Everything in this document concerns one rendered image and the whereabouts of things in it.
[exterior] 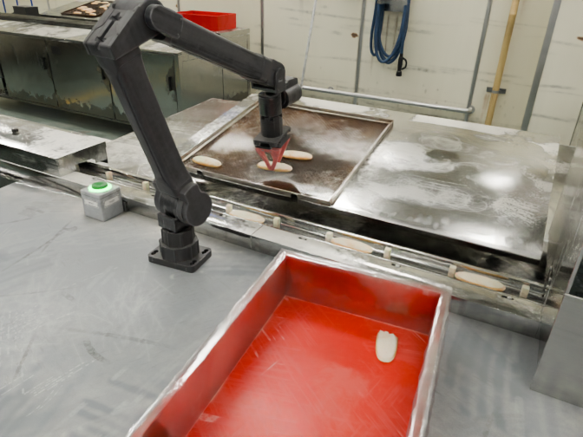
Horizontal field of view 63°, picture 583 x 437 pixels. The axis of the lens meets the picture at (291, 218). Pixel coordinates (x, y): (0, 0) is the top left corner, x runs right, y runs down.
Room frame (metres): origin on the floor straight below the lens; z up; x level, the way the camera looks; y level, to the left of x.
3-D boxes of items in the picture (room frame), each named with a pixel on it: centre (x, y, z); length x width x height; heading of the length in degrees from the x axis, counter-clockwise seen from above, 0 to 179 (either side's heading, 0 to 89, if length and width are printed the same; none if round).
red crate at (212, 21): (4.87, 0.89, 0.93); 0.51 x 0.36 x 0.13; 67
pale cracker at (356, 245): (0.93, -0.14, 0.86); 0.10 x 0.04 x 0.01; 63
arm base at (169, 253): (0.91, 0.25, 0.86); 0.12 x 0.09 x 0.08; 69
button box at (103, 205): (1.11, 0.49, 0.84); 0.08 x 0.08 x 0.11; 63
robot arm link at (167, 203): (0.93, 0.24, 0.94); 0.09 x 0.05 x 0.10; 145
